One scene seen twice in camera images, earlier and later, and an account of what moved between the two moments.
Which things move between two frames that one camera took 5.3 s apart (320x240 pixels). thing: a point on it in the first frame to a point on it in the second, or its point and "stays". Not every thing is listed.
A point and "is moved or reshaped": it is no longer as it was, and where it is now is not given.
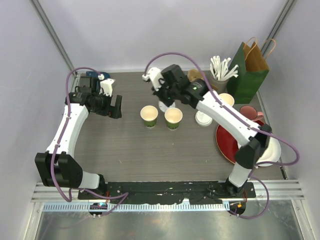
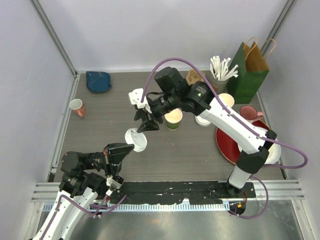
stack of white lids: [203, 118] stays
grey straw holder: [219, 86] stays
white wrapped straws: [219, 69] stays
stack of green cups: [227, 98] stays
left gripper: [113, 112] to [113, 153]
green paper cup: [149, 113] is moved or reshaped
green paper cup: [173, 116] stays
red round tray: [227, 146] stays
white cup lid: [163, 107] is moved or reshaped
